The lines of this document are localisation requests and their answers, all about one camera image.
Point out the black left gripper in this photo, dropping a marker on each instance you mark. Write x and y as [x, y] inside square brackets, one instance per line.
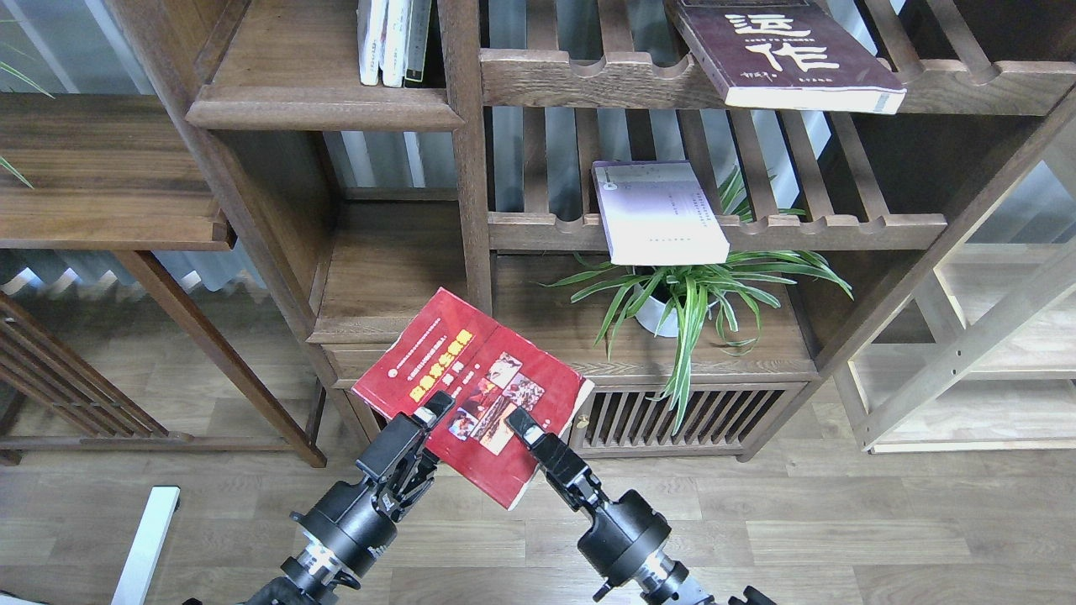
[358, 522]

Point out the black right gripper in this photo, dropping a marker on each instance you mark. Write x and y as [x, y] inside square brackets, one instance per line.
[623, 533]

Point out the red paperback book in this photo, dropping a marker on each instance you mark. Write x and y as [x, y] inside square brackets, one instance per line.
[490, 371]

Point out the dark maroon Chinese book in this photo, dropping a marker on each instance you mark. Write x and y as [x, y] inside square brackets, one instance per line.
[784, 54]

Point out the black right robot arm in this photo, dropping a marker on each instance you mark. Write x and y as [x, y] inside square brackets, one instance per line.
[662, 580]

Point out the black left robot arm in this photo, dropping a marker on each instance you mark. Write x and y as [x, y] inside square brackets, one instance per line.
[310, 578]

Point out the light wooden shelf unit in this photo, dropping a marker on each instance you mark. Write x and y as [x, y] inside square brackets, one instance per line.
[994, 367]

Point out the white plant pot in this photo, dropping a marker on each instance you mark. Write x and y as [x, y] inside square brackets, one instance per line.
[653, 309]

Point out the green spider plant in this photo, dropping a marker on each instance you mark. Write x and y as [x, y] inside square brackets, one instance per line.
[743, 276]

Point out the pale lilac paperback book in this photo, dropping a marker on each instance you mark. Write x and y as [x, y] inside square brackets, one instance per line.
[655, 213]

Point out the dark wooden bookshelf cabinet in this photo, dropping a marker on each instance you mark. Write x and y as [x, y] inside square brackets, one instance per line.
[358, 202]

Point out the white flat bar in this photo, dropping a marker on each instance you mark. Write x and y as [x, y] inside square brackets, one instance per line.
[146, 547]

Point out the white upright book middle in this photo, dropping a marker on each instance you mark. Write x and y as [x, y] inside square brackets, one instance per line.
[394, 43]

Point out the white upright book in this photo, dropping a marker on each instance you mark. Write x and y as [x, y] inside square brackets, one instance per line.
[394, 43]
[371, 21]

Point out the dark wooden side table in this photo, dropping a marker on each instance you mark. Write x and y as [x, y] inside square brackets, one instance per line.
[111, 173]

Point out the white upright book left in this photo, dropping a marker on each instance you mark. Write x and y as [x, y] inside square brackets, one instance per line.
[371, 21]

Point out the dark spine upright book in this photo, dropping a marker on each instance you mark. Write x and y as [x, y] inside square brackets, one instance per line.
[417, 37]

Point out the green leaves at left edge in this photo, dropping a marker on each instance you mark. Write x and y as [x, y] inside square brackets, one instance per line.
[19, 106]

